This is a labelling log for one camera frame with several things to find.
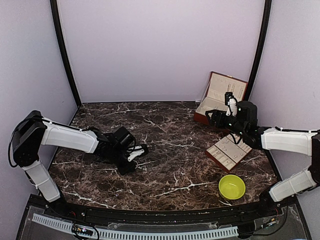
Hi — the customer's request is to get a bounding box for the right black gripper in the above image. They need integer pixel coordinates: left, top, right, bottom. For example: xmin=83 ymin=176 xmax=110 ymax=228
xmin=205 ymin=109 xmax=247 ymax=138

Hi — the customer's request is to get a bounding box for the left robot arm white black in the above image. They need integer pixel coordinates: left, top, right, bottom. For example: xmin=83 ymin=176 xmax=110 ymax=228
xmin=7 ymin=110 xmax=148 ymax=218

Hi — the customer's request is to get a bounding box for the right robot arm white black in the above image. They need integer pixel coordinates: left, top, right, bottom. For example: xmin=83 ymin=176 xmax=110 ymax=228
xmin=205 ymin=101 xmax=320 ymax=217

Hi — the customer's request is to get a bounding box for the red jewelry box open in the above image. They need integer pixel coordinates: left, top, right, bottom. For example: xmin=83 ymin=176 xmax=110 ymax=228
xmin=193 ymin=71 xmax=248 ymax=126

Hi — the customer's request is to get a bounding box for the red jewelry tray insert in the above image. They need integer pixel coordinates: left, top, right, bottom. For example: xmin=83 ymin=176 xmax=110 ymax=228
xmin=205 ymin=134 xmax=252 ymax=173

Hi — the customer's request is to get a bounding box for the lime green bowl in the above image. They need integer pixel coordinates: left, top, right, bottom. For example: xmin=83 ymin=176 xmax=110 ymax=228
xmin=218 ymin=174 xmax=246 ymax=200

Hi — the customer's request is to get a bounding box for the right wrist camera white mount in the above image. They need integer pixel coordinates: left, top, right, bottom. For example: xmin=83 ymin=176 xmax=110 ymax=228
xmin=224 ymin=92 xmax=238 ymax=117

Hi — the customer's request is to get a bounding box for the right black frame post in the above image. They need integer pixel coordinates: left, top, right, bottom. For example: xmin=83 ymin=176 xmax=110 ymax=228
xmin=244 ymin=0 xmax=272 ymax=101

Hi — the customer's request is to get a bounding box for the black frame post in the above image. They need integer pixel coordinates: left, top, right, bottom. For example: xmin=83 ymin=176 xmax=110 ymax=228
xmin=244 ymin=0 xmax=272 ymax=101
xmin=49 ymin=0 xmax=82 ymax=108

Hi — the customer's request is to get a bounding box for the white slotted cable duct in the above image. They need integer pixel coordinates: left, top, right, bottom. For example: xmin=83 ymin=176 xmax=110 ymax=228
xmin=31 ymin=213 xmax=239 ymax=240

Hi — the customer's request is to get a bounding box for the left black frame post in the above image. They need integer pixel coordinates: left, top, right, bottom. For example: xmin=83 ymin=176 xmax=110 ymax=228
xmin=49 ymin=0 xmax=82 ymax=108

